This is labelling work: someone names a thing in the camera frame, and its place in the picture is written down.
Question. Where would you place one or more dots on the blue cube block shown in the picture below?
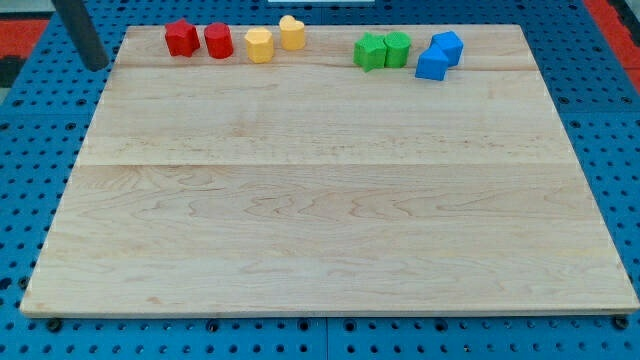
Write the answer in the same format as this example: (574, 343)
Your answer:
(432, 64)

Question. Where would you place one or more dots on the light wooden board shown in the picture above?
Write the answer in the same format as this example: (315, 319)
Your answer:
(307, 187)

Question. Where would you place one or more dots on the green star block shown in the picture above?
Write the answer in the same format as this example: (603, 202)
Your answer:
(370, 52)

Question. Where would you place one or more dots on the yellow hexagon block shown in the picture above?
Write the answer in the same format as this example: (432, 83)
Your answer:
(259, 45)

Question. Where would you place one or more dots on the yellow heart block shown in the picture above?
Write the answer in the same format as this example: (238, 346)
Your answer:
(292, 32)

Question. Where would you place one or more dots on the green cylinder block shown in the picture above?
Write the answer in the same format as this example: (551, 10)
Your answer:
(398, 46)

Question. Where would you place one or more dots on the red cylinder block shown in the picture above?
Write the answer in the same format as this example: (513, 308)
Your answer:
(219, 40)

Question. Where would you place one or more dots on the blue pentagon block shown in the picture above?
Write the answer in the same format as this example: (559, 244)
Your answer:
(451, 45)

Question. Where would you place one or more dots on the red star block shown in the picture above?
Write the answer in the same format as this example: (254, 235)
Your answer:
(181, 38)

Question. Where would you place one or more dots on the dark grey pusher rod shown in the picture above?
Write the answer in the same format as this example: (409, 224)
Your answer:
(77, 21)

